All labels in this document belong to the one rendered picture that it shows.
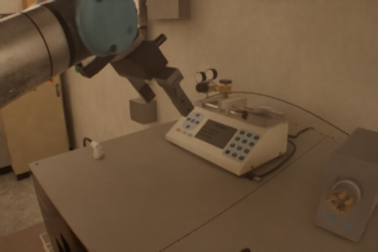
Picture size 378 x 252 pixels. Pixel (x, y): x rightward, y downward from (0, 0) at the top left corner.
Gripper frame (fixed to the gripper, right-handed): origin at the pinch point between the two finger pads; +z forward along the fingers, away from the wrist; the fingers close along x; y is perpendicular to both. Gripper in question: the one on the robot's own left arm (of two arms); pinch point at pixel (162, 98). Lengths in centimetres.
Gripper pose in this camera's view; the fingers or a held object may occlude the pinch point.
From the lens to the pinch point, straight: 57.0
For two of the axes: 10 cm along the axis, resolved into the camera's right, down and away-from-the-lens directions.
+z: 4.6, 6.3, 6.2
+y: 6.2, -7.3, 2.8
